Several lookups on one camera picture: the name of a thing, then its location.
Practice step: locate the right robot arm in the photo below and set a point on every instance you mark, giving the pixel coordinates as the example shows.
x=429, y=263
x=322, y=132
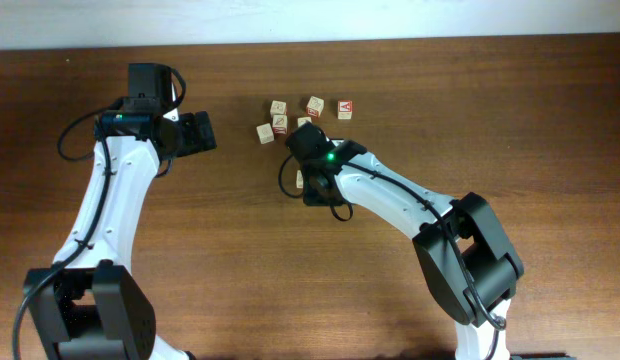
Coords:
x=470, y=266

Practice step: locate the wooden block red letter A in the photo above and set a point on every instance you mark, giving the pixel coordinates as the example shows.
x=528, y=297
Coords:
x=345, y=109

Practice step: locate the wooden block top left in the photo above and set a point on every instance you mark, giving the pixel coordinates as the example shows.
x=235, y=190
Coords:
x=278, y=108

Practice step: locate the wooden block center red base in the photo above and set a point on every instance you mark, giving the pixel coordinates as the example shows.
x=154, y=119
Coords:
x=303, y=120

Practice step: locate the wooden block leaf picture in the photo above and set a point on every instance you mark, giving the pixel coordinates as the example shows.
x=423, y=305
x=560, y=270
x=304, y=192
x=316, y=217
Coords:
x=280, y=124

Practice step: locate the wooden block blue side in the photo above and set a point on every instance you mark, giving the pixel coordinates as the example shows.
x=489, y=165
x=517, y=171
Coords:
x=299, y=180

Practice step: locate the wooden block red side top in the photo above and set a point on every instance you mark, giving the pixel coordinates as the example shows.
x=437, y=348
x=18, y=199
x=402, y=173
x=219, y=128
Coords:
x=315, y=106

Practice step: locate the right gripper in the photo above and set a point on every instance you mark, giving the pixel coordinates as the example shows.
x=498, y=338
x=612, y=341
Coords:
x=309, y=194

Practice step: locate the wooden block far left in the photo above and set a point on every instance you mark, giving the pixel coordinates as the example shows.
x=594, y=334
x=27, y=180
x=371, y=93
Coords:
x=265, y=133

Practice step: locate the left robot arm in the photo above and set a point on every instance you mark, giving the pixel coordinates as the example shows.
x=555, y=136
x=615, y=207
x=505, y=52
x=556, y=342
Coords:
x=87, y=305

